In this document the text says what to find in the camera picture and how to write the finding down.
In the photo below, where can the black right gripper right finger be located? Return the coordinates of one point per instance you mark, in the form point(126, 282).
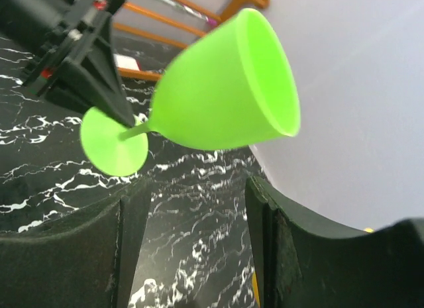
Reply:
point(303, 259)

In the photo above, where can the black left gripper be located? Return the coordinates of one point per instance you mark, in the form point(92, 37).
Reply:
point(72, 49)

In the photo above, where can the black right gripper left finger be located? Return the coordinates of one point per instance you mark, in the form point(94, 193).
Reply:
point(86, 259)

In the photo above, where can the green wine glass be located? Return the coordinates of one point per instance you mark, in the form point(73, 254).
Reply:
point(231, 88)

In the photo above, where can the yellow wine glass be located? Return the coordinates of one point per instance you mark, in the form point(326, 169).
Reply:
point(255, 289)

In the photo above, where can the small white red box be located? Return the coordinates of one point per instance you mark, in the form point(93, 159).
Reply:
point(126, 62)

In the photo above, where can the purple capped marker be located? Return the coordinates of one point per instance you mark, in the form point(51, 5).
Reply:
point(177, 5)

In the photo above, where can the wooden stepped shelf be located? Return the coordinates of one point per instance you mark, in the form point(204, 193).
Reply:
point(153, 32)

